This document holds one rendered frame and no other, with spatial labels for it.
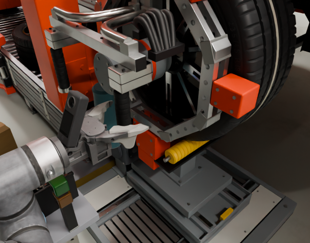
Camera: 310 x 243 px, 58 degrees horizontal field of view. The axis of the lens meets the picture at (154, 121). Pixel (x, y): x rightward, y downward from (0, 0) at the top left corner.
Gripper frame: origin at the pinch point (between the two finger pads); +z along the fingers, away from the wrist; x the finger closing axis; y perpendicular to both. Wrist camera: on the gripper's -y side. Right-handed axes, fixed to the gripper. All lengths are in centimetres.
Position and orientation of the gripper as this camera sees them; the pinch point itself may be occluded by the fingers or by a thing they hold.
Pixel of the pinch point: (129, 110)
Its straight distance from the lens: 69.6
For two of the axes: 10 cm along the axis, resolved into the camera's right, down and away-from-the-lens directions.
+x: 6.6, 4.5, -6.1
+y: 0.1, 8.0, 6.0
